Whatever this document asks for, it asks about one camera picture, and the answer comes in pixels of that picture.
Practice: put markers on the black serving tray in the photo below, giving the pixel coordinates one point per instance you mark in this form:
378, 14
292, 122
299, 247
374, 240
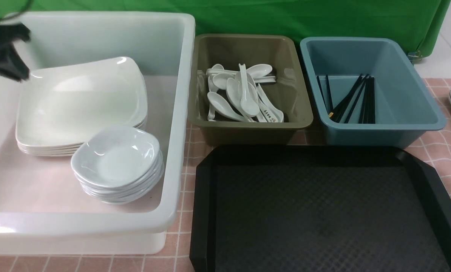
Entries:
270, 208

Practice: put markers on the olive green plastic bin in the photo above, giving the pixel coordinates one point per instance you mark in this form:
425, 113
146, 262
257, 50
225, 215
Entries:
289, 94

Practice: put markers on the green cloth backdrop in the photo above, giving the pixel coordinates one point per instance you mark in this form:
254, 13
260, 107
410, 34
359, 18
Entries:
413, 24

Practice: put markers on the black chopsticks in blue bin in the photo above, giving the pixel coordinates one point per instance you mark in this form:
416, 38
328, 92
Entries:
343, 112

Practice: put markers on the pink checkered tablecloth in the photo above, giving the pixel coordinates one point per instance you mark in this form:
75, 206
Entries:
433, 147

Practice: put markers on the small white bowl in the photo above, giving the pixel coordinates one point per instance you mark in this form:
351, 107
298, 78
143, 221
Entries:
116, 157

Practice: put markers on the large white square plate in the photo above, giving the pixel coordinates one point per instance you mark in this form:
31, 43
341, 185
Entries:
67, 105

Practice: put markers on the stack of small white bowls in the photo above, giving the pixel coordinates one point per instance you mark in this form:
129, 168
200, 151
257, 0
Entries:
133, 192

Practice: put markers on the stack of white square plates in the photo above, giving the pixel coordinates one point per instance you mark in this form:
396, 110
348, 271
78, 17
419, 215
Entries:
44, 150

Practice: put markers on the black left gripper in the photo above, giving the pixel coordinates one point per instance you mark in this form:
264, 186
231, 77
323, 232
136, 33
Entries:
11, 65

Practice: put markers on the large white plastic bin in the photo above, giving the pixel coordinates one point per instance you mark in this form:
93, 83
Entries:
43, 209

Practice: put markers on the pile of white spoons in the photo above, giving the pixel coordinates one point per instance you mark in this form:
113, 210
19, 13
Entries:
220, 88

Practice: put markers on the white ceramic spoon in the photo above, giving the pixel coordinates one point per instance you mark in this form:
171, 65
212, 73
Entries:
248, 105

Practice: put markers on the black chopstick pair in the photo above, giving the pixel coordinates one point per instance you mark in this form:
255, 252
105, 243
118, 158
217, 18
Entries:
324, 85

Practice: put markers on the blue plastic bin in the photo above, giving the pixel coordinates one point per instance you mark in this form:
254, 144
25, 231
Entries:
399, 108

